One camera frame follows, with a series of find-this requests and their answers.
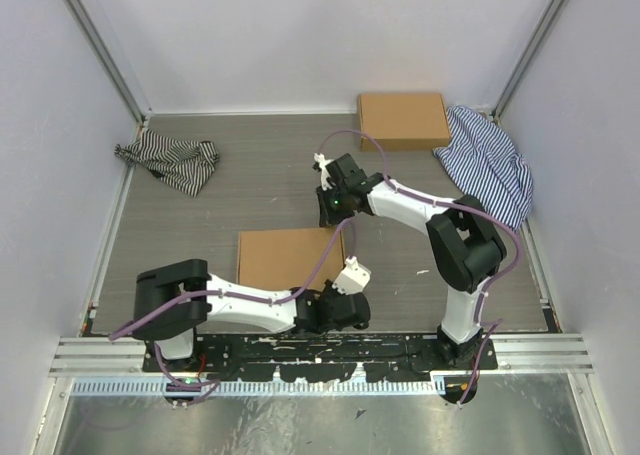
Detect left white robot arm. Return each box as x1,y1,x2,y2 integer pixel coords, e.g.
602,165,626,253
128,257,371,372

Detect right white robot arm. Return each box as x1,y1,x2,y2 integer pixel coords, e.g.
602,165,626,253
313,153,507,370

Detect folded brown cardboard box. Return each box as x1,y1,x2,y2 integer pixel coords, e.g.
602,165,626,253
357,92,451,151

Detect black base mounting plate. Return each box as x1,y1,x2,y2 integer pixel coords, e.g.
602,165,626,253
166,332,478,383

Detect blue white striped cloth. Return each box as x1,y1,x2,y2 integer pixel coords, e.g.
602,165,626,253
433,106,533,231

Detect black white striped cloth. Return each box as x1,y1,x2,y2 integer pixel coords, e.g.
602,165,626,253
114,129,220,197

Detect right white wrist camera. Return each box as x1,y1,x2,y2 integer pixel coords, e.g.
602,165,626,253
313,153,334,191

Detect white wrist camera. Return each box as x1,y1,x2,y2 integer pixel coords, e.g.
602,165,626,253
332,256,371,295
313,153,334,191

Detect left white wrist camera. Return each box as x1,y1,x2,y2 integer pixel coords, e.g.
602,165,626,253
332,256,371,295

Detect grey slotted cable duct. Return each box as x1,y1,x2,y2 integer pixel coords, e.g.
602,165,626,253
70,376,445,398

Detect aluminium rail front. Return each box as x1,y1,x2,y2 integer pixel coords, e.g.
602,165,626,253
49,333,594,377

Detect right aluminium frame post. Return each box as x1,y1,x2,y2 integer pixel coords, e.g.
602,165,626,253
491,0,570,123

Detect aluminium frame post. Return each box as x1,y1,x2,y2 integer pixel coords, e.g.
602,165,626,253
63,0,152,126
491,0,570,123

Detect left aluminium frame post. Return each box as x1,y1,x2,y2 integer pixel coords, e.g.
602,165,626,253
63,0,152,126

